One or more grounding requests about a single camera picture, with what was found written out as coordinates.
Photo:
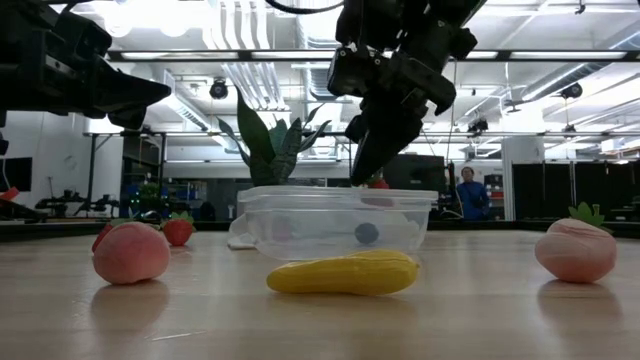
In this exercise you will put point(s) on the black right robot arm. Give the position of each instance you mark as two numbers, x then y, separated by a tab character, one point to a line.
400	20

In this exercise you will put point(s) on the silver round air duct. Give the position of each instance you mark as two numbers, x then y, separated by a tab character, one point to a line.
320	25

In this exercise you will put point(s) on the large black monitor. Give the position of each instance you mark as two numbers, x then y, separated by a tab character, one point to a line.
425	172

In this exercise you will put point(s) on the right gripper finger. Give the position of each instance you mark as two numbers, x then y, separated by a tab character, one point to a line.
356	129
385	140

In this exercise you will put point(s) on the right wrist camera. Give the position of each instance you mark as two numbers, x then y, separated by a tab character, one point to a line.
352	72

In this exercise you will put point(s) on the black ceiling spotlight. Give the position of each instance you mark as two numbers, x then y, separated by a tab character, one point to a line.
571	90
218	89
477	125

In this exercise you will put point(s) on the black partition panels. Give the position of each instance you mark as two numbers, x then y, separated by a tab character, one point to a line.
545	190

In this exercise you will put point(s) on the dark toy blueberry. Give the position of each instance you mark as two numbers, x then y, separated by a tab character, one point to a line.
366	233

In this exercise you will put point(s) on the black overhead frame bar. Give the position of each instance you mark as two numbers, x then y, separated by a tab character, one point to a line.
225	55

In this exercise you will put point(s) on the black background robot arms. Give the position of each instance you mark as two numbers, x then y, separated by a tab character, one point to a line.
75	202

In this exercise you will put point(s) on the small black monitor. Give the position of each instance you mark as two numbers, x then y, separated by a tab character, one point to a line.
15	174

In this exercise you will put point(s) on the person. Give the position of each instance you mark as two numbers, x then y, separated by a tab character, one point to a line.
472	197

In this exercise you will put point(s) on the red toy strawberry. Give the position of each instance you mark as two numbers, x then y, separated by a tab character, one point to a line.
100	240
177	232
378	184
587	215

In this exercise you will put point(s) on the black aluminium table frame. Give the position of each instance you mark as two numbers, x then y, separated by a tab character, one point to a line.
50	230

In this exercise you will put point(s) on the pink toy peach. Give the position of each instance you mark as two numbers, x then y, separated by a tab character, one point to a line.
131	255
575	252

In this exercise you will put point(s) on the clear plastic tupperware container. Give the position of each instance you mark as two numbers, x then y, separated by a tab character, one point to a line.
340	225

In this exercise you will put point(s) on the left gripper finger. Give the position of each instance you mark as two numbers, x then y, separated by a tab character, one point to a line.
130	119
127	90

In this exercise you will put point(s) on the white column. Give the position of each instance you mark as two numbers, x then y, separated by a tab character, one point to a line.
522	175

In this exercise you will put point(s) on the green snake plant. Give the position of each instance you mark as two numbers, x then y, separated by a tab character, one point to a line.
270	150

